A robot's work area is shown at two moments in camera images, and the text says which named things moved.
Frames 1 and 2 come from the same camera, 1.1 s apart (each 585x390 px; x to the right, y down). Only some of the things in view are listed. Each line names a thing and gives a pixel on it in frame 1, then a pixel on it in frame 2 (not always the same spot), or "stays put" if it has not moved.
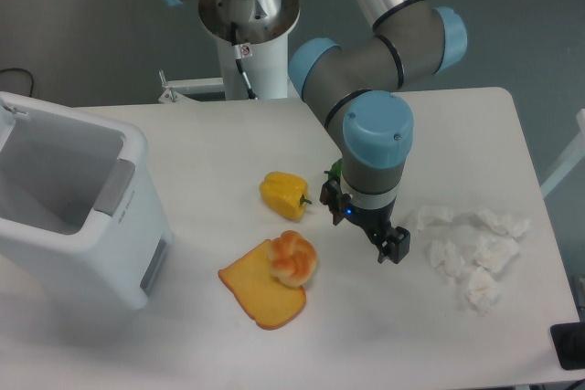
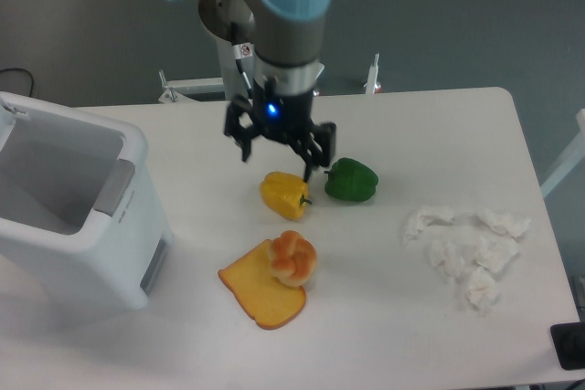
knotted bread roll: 292,258 stays put
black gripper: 376,222 -> 282,114
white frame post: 573,157 stays put
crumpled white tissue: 514,227 stays put
